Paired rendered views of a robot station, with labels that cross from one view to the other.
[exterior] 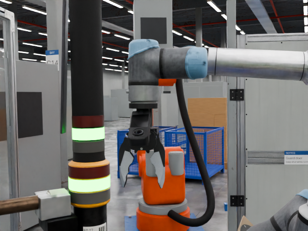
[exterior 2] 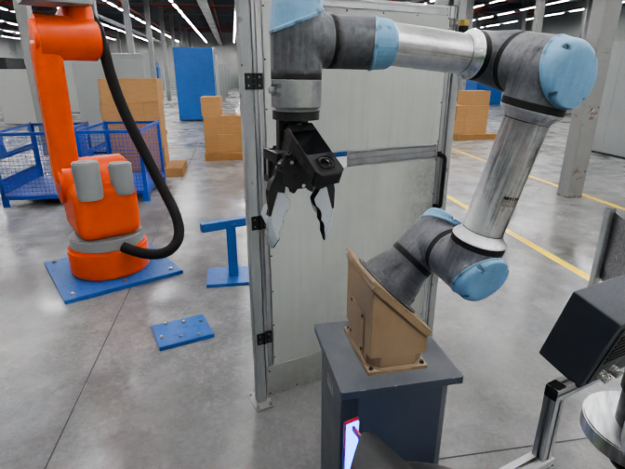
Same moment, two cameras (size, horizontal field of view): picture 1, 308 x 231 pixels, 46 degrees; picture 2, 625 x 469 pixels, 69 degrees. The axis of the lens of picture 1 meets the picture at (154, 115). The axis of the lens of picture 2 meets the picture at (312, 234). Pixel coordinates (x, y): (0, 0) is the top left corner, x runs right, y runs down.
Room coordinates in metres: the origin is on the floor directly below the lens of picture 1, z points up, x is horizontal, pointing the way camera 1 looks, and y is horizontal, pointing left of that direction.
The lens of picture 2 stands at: (0.30, 0.38, 1.69)
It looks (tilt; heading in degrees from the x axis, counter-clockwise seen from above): 20 degrees down; 328
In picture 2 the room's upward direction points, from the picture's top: straight up
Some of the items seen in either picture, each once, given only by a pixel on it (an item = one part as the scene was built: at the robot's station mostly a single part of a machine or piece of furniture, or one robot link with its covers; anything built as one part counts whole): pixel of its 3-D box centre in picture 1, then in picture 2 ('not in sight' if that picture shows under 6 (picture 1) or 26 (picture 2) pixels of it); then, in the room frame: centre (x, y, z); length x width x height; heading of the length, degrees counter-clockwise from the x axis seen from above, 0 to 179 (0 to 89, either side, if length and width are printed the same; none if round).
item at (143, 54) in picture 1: (144, 63); (298, 39); (0.91, 0.02, 1.73); 0.09 x 0.08 x 0.11; 79
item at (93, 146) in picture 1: (88, 145); not in sight; (0.38, 0.07, 1.60); 0.03 x 0.03 x 0.01
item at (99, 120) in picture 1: (88, 120); not in sight; (0.38, 0.07, 1.62); 0.03 x 0.03 x 0.01
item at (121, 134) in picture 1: (148, 150); (48, 161); (7.72, 0.12, 0.49); 1.27 x 0.88 x 0.98; 157
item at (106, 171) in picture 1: (89, 168); not in sight; (0.38, 0.07, 1.57); 0.04 x 0.04 x 0.01
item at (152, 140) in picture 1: (143, 127); (294, 150); (0.92, 0.03, 1.57); 0.09 x 0.08 x 0.12; 174
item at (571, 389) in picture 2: not in sight; (585, 377); (0.69, -0.59, 1.04); 0.24 x 0.03 x 0.03; 85
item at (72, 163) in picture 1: (89, 181); not in sight; (0.38, 0.07, 1.56); 0.04 x 0.04 x 0.05
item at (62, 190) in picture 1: (57, 199); not in sight; (0.37, 0.10, 1.55); 0.02 x 0.02 x 0.02; 30
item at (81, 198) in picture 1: (90, 193); not in sight; (0.38, 0.07, 1.55); 0.04 x 0.04 x 0.01
